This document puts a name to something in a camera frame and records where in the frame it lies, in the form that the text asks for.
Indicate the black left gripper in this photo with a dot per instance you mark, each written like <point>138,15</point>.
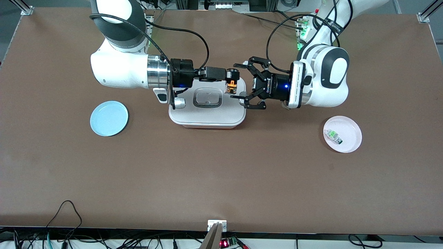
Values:
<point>276,86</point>

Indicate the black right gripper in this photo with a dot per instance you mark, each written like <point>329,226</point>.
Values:
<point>182,73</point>

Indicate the orange and black switch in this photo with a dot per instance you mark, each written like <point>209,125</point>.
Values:
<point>231,86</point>

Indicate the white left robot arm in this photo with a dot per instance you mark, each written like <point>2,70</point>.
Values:
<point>341,95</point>

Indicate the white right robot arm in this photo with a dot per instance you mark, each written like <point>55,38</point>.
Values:
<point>121,69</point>

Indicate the white lidded lunch box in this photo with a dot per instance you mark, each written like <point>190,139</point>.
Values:
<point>207,117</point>

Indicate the white round plate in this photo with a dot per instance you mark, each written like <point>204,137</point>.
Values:
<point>349,148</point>

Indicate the light blue plate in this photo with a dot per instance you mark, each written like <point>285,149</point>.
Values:
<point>109,118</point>

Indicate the module with red display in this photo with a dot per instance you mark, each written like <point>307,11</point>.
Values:
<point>226,243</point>

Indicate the slanted metal bar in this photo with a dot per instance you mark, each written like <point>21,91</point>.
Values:
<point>211,240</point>

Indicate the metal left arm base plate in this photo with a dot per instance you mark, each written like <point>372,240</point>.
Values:
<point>298,48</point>

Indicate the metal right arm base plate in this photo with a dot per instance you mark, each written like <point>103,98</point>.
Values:
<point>151,26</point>

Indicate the green and white switch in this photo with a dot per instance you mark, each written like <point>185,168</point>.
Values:
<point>333,135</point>

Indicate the small metal table bracket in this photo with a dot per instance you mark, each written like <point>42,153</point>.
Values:
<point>211,224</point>

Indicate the aluminium frame post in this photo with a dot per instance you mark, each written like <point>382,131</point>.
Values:
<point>27,9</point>
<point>424,16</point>

